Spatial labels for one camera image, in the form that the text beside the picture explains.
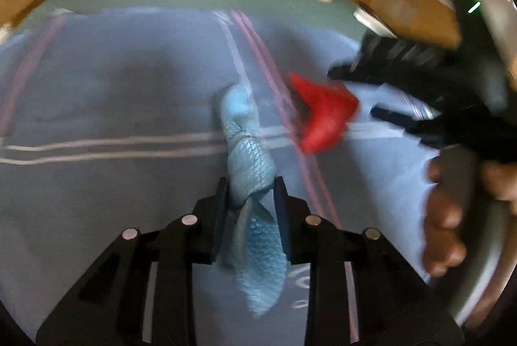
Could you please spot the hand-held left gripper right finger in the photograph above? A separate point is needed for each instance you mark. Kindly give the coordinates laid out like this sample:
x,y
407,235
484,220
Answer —
x,y
280,216

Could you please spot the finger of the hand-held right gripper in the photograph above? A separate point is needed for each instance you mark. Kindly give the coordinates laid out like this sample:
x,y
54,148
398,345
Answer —
x,y
387,59
420,132

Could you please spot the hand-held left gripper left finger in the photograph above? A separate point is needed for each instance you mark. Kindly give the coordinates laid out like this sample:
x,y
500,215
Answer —
x,y
221,216

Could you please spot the red cardboard box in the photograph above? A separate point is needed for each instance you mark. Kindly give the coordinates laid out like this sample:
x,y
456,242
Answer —
x,y
323,116

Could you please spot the person's right hand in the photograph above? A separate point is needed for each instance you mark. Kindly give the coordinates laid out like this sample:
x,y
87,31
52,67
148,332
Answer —
x,y
444,212

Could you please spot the white flat board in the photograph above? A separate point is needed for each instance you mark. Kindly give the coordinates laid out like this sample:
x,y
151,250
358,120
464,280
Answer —
x,y
371,21

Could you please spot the blue striped blanket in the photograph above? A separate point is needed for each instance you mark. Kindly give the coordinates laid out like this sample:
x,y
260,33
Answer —
x,y
101,95

